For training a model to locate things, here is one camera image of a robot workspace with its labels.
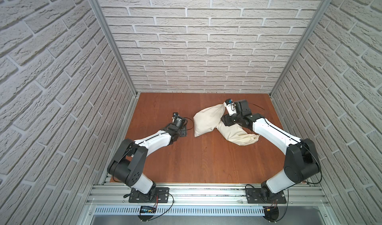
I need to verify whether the left corner aluminium post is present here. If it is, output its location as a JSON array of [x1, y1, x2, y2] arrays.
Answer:
[[88, 0, 138, 97]]

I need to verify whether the left small circuit board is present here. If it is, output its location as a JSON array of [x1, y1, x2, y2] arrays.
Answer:
[[138, 206, 157, 221]]

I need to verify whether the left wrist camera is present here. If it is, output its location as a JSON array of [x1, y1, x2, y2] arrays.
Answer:
[[172, 112, 187, 129]]

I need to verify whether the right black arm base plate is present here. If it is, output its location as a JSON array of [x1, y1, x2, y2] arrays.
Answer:
[[244, 186, 287, 205]]

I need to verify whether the aluminium front rail frame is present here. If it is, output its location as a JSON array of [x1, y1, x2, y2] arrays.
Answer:
[[76, 153, 341, 225]]

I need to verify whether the corner aluminium post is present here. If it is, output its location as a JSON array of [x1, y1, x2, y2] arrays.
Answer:
[[269, 0, 332, 99], [88, 0, 138, 97]]

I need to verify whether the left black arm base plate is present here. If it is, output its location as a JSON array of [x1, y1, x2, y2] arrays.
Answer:
[[128, 187, 170, 203]]

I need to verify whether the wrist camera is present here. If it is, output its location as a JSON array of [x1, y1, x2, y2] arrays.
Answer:
[[224, 99, 237, 116], [172, 112, 187, 129]]

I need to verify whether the right corner aluminium post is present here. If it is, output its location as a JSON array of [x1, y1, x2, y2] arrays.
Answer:
[[269, 0, 332, 99]]

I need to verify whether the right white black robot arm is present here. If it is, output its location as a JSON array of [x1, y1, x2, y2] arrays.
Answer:
[[221, 99, 322, 201]]

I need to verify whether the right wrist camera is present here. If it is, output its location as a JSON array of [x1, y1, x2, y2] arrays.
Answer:
[[224, 99, 237, 116]]

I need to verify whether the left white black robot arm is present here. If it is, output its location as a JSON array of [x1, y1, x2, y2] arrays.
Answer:
[[107, 120, 187, 195]]

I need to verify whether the cream cloth soil bag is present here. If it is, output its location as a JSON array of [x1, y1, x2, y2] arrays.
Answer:
[[217, 121, 260, 146], [194, 104, 225, 137]]

